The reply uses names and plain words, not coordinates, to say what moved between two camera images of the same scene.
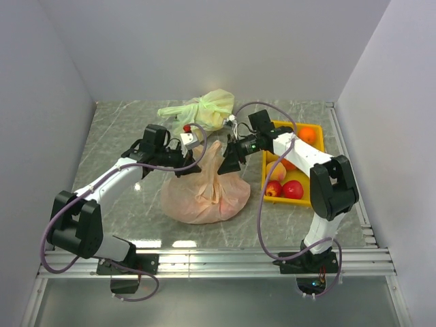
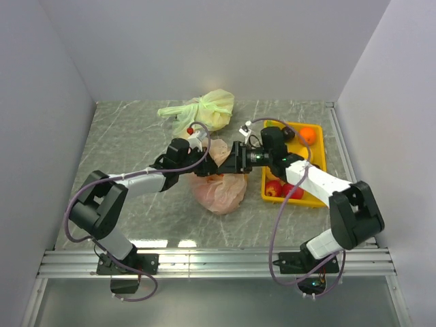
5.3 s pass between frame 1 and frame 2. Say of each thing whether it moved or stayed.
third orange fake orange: stayed
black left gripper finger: moved
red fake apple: stayed
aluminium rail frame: stayed
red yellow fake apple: stayed
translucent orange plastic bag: moved
